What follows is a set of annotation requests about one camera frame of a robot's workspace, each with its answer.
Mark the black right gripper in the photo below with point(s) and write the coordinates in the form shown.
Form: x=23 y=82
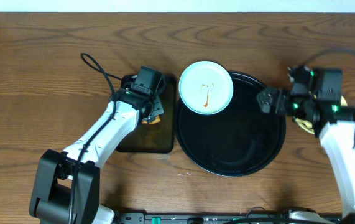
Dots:
x=277 y=101

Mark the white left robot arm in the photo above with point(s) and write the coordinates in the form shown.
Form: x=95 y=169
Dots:
x=66 y=187

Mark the light blue plate with sauce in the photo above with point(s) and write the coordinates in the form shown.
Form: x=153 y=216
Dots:
x=205 y=87

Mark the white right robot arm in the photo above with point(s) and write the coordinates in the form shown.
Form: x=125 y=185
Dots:
x=336 y=133

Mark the round black serving tray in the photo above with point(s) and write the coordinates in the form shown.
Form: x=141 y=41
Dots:
x=238 y=141

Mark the black rectangular water tray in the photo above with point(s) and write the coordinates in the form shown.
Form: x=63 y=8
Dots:
x=158 y=137

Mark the yellow plate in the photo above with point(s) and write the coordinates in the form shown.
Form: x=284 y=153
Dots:
x=307 y=126

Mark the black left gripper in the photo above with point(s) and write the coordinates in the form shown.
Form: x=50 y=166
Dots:
x=156 y=109

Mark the orange sponge with green scourer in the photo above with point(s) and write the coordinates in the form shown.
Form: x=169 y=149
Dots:
x=153 y=120

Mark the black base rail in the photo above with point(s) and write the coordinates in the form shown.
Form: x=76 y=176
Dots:
x=163 y=218

